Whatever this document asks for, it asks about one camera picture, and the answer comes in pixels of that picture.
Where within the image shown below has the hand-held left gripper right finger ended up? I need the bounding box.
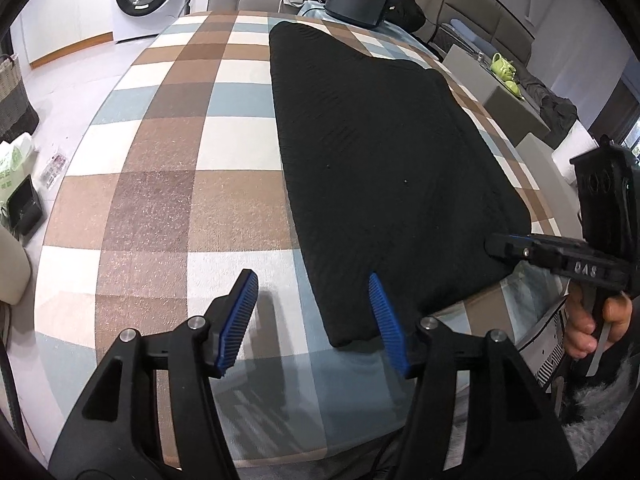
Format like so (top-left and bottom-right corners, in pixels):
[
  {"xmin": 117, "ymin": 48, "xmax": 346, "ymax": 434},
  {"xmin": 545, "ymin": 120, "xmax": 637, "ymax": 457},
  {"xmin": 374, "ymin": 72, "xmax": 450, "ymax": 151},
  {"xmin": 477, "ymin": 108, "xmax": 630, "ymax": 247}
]
[{"xmin": 367, "ymin": 272, "xmax": 581, "ymax": 480}]

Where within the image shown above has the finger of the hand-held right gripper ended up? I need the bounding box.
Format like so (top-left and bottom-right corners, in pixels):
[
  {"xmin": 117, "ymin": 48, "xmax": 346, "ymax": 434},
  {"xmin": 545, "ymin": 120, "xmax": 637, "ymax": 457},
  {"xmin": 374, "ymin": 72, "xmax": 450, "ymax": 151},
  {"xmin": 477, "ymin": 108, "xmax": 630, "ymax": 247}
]
[{"xmin": 484, "ymin": 232, "xmax": 533, "ymax": 263}]

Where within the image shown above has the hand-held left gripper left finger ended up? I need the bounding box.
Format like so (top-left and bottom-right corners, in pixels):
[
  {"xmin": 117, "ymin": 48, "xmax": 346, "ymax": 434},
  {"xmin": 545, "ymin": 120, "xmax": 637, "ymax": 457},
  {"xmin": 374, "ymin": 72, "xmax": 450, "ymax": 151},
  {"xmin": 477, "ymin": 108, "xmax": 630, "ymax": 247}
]
[{"xmin": 47, "ymin": 267, "xmax": 261, "ymax": 480}]

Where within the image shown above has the black knit sweater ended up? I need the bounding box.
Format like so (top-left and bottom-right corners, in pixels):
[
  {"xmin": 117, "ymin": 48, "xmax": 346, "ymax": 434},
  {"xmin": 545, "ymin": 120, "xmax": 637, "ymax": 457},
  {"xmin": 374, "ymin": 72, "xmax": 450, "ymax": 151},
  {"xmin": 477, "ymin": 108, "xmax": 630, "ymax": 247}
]
[{"xmin": 268, "ymin": 21, "xmax": 532, "ymax": 348}]

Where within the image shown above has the person's right hand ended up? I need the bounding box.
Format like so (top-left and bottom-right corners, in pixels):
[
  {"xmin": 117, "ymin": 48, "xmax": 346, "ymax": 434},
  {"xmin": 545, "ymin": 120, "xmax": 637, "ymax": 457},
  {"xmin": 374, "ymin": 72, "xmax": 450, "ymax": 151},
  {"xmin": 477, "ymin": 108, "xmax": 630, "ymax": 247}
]
[{"xmin": 565, "ymin": 287, "xmax": 633, "ymax": 361}]

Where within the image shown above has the dark grey cloth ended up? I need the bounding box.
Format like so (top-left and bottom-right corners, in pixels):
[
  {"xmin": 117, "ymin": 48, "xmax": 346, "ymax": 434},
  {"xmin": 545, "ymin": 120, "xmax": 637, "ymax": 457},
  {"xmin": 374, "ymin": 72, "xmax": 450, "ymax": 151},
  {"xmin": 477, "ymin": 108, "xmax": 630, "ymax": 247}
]
[{"xmin": 520, "ymin": 67, "xmax": 578, "ymax": 148}]

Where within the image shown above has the checkered tablecloth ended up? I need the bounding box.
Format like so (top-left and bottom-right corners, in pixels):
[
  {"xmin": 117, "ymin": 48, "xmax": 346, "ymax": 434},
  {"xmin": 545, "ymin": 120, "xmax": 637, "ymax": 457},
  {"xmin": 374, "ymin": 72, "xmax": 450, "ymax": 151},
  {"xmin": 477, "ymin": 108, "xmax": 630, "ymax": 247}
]
[{"xmin": 32, "ymin": 10, "xmax": 571, "ymax": 466}]

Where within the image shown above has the grey side table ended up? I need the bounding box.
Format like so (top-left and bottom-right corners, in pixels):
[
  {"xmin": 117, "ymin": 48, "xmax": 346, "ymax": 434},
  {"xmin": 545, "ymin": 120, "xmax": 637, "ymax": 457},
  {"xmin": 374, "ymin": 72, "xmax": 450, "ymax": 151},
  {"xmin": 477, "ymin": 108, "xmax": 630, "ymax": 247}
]
[{"xmin": 442, "ymin": 42, "xmax": 551, "ymax": 146}]

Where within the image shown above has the green teapot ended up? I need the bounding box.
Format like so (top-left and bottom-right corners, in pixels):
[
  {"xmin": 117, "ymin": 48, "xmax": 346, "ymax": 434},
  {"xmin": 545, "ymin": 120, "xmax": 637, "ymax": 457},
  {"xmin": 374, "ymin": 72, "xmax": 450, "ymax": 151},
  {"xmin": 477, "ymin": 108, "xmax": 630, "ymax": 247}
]
[{"xmin": 490, "ymin": 52, "xmax": 518, "ymax": 81}]

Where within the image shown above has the grey fluffy rug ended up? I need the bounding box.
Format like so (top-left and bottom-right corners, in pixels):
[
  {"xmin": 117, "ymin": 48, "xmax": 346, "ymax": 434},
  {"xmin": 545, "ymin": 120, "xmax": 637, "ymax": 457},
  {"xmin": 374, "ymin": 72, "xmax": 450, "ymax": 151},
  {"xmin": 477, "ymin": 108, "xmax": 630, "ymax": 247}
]
[{"xmin": 560, "ymin": 365, "xmax": 640, "ymax": 461}]

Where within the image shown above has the white bin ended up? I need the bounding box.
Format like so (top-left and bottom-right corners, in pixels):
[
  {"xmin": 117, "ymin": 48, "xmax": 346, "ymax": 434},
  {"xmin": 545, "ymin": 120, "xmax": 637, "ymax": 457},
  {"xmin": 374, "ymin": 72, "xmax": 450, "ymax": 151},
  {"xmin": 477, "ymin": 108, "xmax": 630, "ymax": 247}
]
[{"xmin": 0, "ymin": 225, "xmax": 32, "ymax": 306}]

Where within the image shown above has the small clear packet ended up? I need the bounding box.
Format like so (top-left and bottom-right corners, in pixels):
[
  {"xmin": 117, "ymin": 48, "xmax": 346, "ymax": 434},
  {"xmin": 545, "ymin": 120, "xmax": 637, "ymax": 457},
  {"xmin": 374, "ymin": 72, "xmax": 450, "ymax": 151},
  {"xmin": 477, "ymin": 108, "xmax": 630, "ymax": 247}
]
[{"xmin": 40, "ymin": 147, "xmax": 68, "ymax": 191}]

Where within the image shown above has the black box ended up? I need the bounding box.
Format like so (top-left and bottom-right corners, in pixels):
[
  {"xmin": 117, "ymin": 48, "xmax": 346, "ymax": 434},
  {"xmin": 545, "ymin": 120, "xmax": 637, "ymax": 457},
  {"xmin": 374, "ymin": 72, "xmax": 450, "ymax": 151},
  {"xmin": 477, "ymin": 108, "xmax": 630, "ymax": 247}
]
[{"xmin": 7, "ymin": 175, "xmax": 43, "ymax": 236}]

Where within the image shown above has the white green plastic bag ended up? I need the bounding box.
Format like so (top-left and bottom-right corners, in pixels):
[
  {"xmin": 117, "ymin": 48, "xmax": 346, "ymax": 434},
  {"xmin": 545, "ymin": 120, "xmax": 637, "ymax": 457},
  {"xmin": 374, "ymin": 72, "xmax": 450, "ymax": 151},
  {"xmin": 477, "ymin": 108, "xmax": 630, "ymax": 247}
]
[{"xmin": 0, "ymin": 132, "xmax": 36, "ymax": 206}]

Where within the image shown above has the light blue cloth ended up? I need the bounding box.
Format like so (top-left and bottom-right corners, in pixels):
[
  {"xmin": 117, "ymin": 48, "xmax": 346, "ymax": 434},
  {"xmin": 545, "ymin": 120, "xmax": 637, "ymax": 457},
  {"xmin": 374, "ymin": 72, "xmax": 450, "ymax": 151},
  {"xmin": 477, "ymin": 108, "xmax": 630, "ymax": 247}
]
[{"xmin": 295, "ymin": 0, "xmax": 436, "ymax": 56}]

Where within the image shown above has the woven laundry basket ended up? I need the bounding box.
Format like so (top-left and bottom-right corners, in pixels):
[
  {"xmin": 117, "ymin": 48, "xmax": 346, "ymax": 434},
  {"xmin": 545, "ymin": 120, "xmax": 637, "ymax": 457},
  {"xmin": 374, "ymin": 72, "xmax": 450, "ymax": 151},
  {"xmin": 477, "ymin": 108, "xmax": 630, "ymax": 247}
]
[{"xmin": 0, "ymin": 52, "xmax": 40, "ymax": 143}]

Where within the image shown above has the white washing machine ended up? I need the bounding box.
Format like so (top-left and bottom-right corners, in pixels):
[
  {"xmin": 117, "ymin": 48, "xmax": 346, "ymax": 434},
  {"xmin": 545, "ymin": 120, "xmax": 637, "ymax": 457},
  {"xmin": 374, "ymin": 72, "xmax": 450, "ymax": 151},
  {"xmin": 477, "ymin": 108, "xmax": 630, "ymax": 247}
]
[{"xmin": 111, "ymin": 0, "xmax": 196, "ymax": 43}]

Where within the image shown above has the white floor cabinet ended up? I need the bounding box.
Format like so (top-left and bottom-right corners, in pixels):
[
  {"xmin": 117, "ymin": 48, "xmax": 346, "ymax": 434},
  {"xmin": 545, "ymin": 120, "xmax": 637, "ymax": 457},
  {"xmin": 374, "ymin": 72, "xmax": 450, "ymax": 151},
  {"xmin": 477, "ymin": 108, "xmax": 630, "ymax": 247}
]
[{"xmin": 10, "ymin": 0, "xmax": 117, "ymax": 68}]

